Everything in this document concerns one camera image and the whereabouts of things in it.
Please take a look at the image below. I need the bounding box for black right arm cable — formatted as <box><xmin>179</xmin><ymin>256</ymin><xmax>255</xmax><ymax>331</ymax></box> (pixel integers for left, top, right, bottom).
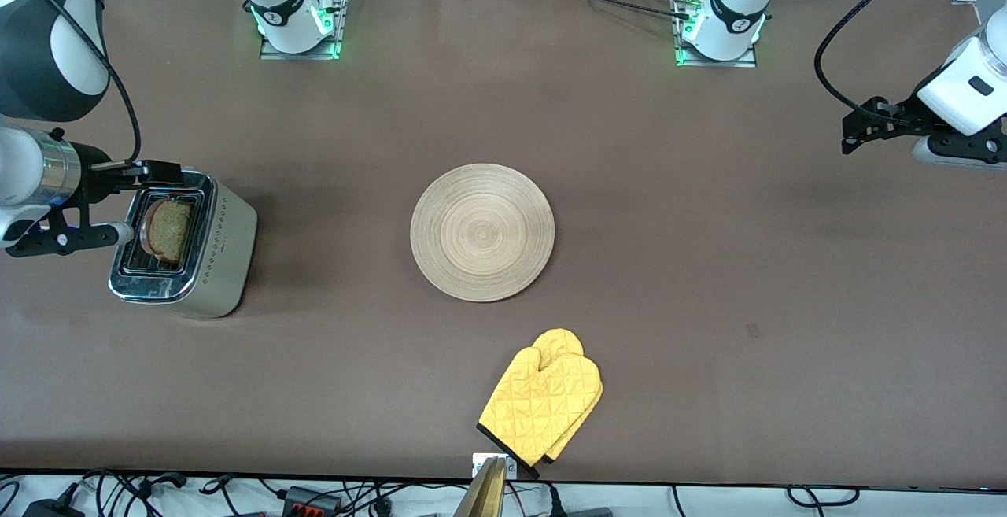
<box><xmin>12</xmin><ymin>0</ymin><xmax>143</xmax><ymax>165</ymax></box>

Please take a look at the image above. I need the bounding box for round wooden plate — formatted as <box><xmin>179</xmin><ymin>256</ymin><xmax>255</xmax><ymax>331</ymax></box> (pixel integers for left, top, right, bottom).
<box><xmin>410</xmin><ymin>163</ymin><xmax>556</xmax><ymax>303</ymax></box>

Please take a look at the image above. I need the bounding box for slice of bread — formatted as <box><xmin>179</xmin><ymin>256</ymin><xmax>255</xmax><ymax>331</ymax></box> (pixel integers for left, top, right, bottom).
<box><xmin>142</xmin><ymin>198</ymin><xmax>195</xmax><ymax>268</ymax></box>

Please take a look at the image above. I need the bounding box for red and black connector block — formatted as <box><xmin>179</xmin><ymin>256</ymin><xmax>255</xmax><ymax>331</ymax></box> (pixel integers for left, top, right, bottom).
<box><xmin>283</xmin><ymin>486</ymin><xmax>343</xmax><ymax>516</ymax></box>

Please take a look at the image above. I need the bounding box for white metal clamp bracket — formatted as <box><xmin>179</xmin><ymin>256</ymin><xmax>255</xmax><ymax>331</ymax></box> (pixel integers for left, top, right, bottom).
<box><xmin>472</xmin><ymin>454</ymin><xmax>518</xmax><ymax>478</ymax></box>

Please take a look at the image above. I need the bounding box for gold camera mount bar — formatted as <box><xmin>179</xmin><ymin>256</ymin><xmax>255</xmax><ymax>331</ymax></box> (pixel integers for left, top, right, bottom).
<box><xmin>452</xmin><ymin>456</ymin><xmax>508</xmax><ymax>517</ymax></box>

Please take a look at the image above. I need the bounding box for yellow quilted oven mitt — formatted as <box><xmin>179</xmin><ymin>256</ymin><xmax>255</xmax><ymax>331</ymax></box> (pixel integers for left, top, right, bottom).
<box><xmin>533</xmin><ymin>328</ymin><xmax>604</xmax><ymax>463</ymax></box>
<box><xmin>478</xmin><ymin>346</ymin><xmax>592</xmax><ymax>479</ymax></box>

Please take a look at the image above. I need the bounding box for aluminium right arm base plate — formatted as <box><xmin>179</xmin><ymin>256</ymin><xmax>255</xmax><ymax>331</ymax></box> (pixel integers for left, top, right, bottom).
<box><xmin>260</xmin><ymin>0</ymin><xmax>349</xmax><ymax>60</ymax></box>

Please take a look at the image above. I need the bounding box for black looped floor cable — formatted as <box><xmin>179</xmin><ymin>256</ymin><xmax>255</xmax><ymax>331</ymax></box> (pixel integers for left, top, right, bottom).
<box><xmin>787</xmin><ymin>486</ymin><xmax>860</xmax><ymax>507</ymax></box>

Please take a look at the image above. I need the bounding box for silver two-slot toaster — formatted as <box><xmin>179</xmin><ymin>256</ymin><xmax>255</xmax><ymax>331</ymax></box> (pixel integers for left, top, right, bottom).
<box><xmin>108</xmin><ymin>168</ymin><xmax>259</xmax><ymax>319</ymax></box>

